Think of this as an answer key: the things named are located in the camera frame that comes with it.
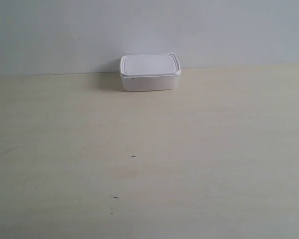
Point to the white lidded plastic container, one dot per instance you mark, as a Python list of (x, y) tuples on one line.
[(149, 72)]

